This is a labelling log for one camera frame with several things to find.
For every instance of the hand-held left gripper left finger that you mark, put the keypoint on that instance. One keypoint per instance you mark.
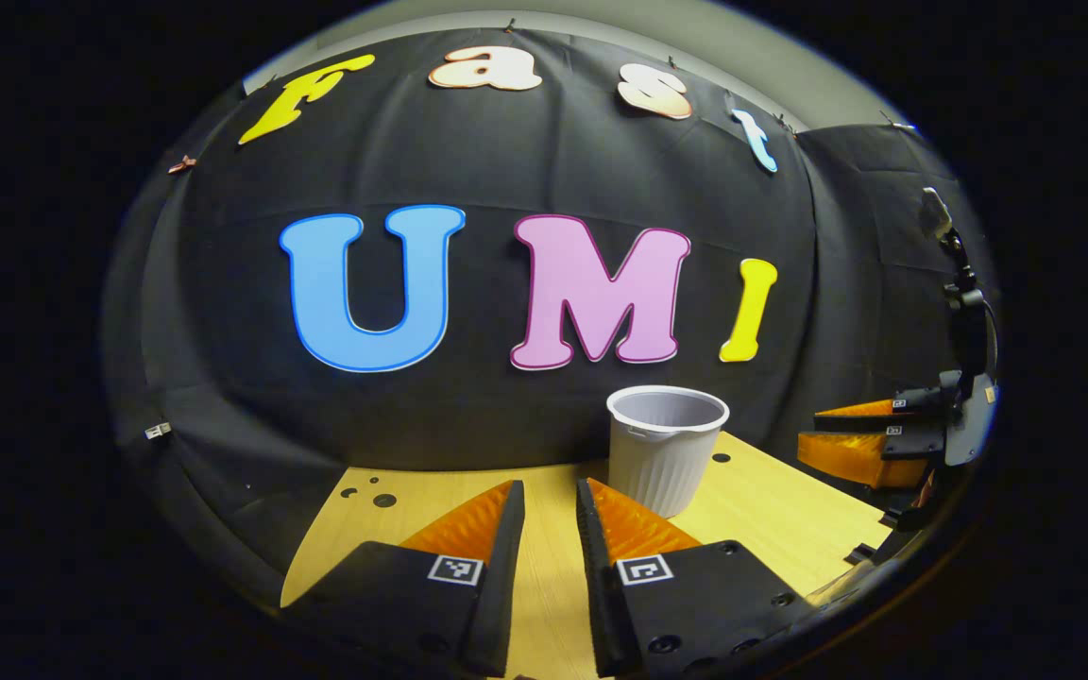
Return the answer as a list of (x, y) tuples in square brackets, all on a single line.
[(501, 586)]

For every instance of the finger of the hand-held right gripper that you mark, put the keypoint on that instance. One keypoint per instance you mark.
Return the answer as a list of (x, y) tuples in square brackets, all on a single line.
[(865, 458), (884, 417)]

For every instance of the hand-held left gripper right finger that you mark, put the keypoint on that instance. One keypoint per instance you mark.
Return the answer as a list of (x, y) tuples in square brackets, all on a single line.
[(605, 604)]

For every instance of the white ribbed garbage bin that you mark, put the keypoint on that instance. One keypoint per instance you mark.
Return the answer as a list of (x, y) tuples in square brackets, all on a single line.
[(667, 463)]

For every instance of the wooden desktop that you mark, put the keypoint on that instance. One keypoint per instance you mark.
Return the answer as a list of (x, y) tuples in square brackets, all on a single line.
[(761, 529)]

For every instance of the small white tag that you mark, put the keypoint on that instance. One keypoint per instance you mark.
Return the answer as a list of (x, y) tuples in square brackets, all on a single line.
[(158, 431)]

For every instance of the small copper clip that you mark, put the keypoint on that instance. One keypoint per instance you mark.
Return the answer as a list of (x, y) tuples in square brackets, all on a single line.
[(182, 164)]

